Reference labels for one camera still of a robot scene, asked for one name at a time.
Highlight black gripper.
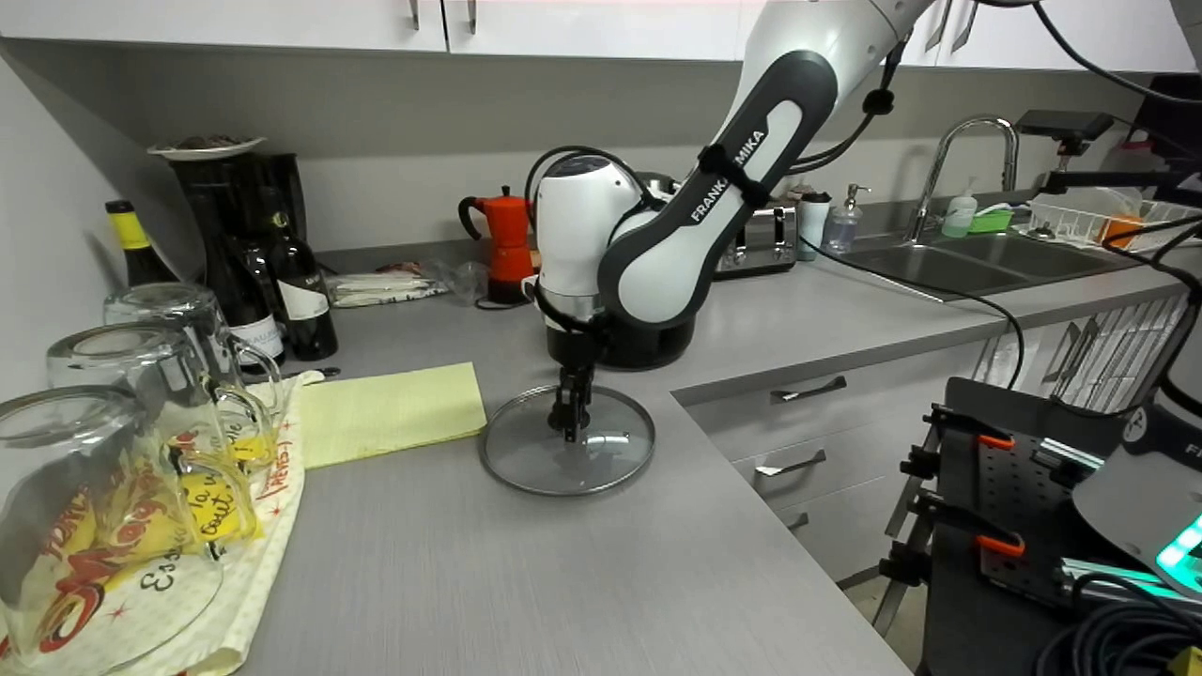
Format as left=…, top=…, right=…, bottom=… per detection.
left=545, top=314, right=603, bottom=447

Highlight glass pot lid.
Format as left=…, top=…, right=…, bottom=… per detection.
left=472, top=379, right=659, bottom=503

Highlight red moka pot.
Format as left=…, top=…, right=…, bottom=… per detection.
left=455, top=185, right=545, bottom=304

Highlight yellow cloth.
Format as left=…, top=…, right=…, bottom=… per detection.
left=295, top=360, right=490, bottom=474

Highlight white packet tray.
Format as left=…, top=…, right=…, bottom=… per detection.
left=321, top=257, right=450, bottom=313

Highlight stainless steel toaster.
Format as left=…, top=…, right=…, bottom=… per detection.
left=712, top=197, right=803, bottom=281

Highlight dark wine bottle white label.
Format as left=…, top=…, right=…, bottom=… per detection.
left=269, top=205, right=343, bottom=363

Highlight white cup black lid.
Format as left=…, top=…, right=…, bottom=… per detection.
left=796, top=187, right=837, bottom=250

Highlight upturned drinking glasses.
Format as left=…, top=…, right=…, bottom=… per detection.
left=0, top=371, right=338, bottom=676

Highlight dark bottle white base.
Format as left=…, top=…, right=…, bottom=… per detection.
left=201, top=236, right=290, bottom=368

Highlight clear soap dispenser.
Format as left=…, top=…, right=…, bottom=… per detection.
left=831, top=179, right=871, bottom=254

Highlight black coffee machine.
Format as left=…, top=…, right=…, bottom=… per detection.
left=164, top=150, right=314, bottom=330

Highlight plain glass mug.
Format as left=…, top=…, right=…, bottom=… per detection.
left=101, top=281, right=245, bottom=379

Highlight glass mug yellow print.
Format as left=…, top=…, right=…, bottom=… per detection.
left=43, top=324, right=290, bottom=557

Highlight green dish soap bottle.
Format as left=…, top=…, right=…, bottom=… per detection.
left=942, top=185, right=979, bottom=245

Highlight steel kitchen sink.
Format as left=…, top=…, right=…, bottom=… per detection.
left=833, top=230, right=1144, bottom=304

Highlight black stand orange clamps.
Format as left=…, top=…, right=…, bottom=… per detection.
left=871, top=371, right=1130, bottom=676

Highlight white plate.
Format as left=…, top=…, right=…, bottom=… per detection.
left=147, top=135, right=269, bottom=165

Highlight green sponge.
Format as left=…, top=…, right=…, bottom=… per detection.
left=974, top=197, right=1016, bottom=236

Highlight wine bottle yellow cap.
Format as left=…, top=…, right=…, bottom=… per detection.
left=101, top=197, right=181, bottom=293

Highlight large printed glass mug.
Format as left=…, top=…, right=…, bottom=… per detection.
left=0, top=384, right=234, bottom=676

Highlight chrome kitchen faucet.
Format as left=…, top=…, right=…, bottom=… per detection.
left=914, top=110, right=1024, bottom=239

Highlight white dish rack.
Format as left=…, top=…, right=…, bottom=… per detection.
left=1024, top=185, right=1194, bottom=254

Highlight orange cup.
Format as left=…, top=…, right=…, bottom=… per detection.
left=1100, top=214, right=1144, bottom=250

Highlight grey device teal lights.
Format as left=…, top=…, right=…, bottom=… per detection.
left=1066, top=447, right=1202, bottom=600

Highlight long metal drawer handle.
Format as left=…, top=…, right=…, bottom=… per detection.
left=768, top=371, right=853, bottom=410

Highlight black cable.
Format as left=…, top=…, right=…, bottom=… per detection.
left=947, top=288, right=1032, bottom=395

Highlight black mounted camera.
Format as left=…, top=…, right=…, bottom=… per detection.
left=1015, top=106, right=1120, bottom=162

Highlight dark cable bundle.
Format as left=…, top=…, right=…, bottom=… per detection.
left=1032, top=595, right=1202, bottom=676

